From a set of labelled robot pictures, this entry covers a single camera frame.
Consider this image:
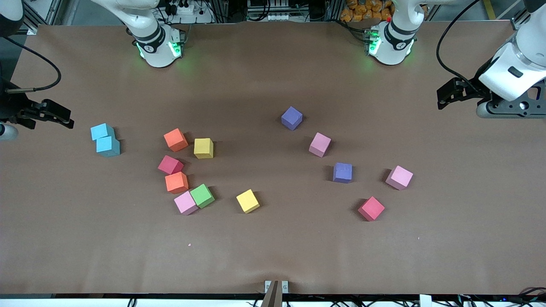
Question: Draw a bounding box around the orange foam cube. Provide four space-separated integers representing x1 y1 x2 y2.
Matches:
165 171 189 194
164 128 189 153

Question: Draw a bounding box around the red foam cube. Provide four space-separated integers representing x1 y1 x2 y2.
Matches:
358 196 386 222
157 155 185 176

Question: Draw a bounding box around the purple foam cube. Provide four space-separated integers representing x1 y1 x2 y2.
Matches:
281 106 303 131
333 162 353 184

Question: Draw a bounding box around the pink foam cube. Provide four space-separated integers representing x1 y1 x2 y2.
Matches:
386 165 414 191
308 132 332 158
174 191 199 216

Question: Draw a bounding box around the yellow foam cube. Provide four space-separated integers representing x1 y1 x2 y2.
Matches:
194 138 214 159
236 189 261 214

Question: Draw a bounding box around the cyan foam cube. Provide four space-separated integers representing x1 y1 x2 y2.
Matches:
96 136 121 157
90 123 116 141

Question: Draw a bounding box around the pile of orange items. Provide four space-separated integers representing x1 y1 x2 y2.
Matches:
340 0 395 23

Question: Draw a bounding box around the green foam cube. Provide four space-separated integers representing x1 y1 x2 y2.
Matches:
190 183 215 209

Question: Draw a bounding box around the table cover sheet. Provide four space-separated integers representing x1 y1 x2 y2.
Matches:
0 20 546 295

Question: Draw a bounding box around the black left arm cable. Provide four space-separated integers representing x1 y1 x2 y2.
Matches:
436 0 485 86

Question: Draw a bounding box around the aluminium frame profile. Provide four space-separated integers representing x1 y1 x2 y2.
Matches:
510 0 546 31
19 0 64 35

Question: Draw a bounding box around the black cable bundle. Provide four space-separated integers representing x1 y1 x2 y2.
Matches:
505 287 546 305

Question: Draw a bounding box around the metal mounting bracket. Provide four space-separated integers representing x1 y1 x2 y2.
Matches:
264 280 289 294

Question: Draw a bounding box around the camera mount pole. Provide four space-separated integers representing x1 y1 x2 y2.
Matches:
260 281 280 307

